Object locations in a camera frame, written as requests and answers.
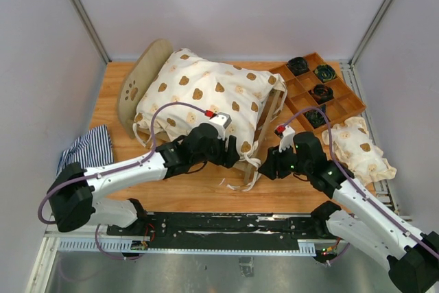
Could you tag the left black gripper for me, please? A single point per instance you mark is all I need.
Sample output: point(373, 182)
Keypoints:
point(227, 158)

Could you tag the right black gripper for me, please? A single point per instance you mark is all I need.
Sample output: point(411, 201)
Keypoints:
point(273, 163)

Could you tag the bear print bed cushion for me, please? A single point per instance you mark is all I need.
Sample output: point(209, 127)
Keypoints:
point(188, 84)

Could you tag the wooden pet bed frame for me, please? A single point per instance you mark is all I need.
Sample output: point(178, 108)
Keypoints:
point(139, 79)

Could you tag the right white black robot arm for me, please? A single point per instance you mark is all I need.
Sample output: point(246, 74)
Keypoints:
point(353, 214)

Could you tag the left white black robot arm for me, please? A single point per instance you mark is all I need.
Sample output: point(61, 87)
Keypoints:
point(78, 197)

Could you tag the dark green rolled sock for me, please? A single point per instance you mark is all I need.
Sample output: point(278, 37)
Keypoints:
point(315, 118)

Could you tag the small bear print pillow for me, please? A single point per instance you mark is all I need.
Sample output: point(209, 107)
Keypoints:
point(353, 147)

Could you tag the black orange rolled sock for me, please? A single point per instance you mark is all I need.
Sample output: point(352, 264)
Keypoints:
point(321, 93)

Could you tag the orange wooden compartment tray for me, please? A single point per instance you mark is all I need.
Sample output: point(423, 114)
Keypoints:
point(312, 82)

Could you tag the black rolled sock back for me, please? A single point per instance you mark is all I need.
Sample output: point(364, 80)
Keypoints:
point(298, 66)

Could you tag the green black rolled sock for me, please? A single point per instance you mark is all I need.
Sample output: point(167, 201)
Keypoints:
point(325, 73)

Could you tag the striped blue white cloth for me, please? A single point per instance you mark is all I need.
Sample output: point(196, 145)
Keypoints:
point(93, 149)

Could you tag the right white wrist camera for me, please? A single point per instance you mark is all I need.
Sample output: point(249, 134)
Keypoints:
point(286, 133)

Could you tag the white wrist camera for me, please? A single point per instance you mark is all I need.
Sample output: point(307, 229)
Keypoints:
point(220, 121)
point(286, 133)

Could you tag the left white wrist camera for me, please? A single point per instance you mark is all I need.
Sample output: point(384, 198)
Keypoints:
point(220, 121)

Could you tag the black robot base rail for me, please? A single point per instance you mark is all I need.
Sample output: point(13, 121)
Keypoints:
point(223, 229)

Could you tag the white slotted cable duct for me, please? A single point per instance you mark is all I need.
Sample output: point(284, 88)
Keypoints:
point(299, 249)

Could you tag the left aluminium frame post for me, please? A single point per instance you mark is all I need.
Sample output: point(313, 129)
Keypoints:
point(90, 30)

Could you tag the aluminium frame post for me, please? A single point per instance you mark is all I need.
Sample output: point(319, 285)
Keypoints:
point(90, 30)
point(379, 16)

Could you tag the right aluminium frame post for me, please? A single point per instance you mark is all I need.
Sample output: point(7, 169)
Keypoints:
point(379, 16)

